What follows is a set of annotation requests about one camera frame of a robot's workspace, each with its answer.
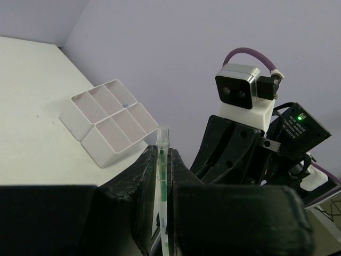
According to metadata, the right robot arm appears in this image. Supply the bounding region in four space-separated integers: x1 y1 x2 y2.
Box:
190 102 337 206

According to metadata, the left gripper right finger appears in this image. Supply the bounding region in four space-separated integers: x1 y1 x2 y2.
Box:
168 149 315 255

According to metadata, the green pen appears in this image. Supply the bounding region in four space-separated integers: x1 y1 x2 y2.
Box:
157 126 169 255

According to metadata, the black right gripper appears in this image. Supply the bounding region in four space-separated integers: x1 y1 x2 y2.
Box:
190 115 280 185

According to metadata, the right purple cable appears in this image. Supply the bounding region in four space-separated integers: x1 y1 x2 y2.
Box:
223 47 278 71

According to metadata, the white compartment organizer tray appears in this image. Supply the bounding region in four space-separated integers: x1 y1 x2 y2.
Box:
59 79 158 169

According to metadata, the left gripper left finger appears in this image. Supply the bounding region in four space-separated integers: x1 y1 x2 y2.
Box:
1 146 157 255

